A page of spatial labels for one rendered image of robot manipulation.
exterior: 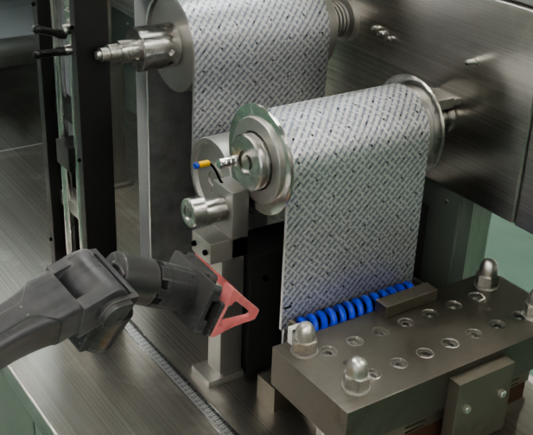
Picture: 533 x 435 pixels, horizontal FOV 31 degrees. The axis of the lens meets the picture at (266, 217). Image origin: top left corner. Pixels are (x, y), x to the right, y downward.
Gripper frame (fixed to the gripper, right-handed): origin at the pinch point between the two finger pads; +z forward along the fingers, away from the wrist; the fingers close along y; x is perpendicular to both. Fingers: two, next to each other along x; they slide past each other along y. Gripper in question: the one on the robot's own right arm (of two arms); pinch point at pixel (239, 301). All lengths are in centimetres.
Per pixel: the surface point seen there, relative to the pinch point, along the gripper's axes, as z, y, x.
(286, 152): -2.9, -1.1, 20.1
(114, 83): 14, -76, 10
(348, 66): 27, -31, 33
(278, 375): 7.3, 4.9, -7.0
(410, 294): 24.8, 4.1, 8.0
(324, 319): 13.2, 2.3, 0.9
